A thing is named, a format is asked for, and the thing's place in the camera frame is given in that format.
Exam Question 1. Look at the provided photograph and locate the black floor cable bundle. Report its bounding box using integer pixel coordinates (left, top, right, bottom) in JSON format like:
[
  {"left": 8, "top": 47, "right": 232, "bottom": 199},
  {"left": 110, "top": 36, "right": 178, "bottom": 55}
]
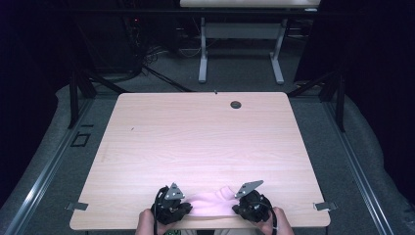
[{"left": 107, "top": 13, "right": 197, "bottom": 93}]

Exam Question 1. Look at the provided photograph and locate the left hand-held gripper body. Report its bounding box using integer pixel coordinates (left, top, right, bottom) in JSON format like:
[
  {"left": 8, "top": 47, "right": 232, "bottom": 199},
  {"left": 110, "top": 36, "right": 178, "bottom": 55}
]
[{"left": 150, "top": 182, "right": 187, "bottom": 226}]

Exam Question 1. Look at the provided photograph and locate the black metal frame stand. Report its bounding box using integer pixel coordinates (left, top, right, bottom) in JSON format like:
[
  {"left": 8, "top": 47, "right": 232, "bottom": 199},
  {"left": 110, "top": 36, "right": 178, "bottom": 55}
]
[
  {"left": 287, "top": 65, "right": 347, "bottom": 133},
  {"left": 67, "top": 62, "right": 130, "bottom": 130}
]

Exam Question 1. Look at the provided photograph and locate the power strip with red light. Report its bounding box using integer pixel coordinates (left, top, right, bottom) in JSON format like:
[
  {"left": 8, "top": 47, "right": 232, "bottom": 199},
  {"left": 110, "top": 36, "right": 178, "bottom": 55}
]
[{"left": 129, "top": 16, "right": 143, "bottom": 43}]

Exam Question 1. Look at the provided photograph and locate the aluminium floor rail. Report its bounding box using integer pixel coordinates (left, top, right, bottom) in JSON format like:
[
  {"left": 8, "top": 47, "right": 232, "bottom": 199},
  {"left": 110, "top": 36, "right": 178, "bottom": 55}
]
[
  {"left": 322, "top": 97, "right": 395, "bottom": 235},
  {"left": 3, "top": 97, "right": 96, "bottom": 235}
]

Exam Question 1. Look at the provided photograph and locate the pink cloth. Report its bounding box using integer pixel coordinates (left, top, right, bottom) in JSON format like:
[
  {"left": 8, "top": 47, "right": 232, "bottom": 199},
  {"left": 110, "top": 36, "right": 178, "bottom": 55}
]
[{"left": 187, "top": 185, "right": 241, "bottom": 218}]

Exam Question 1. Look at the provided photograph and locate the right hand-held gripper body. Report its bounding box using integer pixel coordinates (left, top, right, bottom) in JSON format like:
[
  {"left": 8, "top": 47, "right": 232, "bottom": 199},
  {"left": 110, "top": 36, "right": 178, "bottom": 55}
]
[{"left": 234, "top": 179, "right": 274, "bottom": 225}]

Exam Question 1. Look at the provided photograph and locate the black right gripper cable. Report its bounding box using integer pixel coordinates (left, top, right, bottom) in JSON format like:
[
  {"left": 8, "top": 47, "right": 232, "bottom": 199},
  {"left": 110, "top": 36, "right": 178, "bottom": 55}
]
[{"left": 258, "top": 199, "right": 279, "bottom": 234}]

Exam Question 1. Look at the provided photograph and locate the person's right hand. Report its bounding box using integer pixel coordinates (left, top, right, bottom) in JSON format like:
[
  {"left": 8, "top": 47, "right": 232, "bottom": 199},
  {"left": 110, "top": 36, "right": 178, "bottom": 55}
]
[{"left": 255, "top": 206, "right": 296, "bottom": 235}]

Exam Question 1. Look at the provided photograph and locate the grey metal table bracket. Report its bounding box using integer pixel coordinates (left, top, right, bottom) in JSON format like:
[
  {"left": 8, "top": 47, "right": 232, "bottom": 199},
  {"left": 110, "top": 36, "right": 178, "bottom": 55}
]
[
  {"left": 65, "top": 202, "right": 89, "bottom": 212},
  {"left": 313, "top": 201, "right": 339, "bottom": 212}
]

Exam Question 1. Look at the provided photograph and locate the person's left hand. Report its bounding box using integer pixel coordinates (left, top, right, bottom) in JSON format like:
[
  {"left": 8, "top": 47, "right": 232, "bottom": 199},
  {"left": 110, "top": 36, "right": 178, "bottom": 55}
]
[{"left": 135, "top": 209, "right": 169, "bottom": 235}]

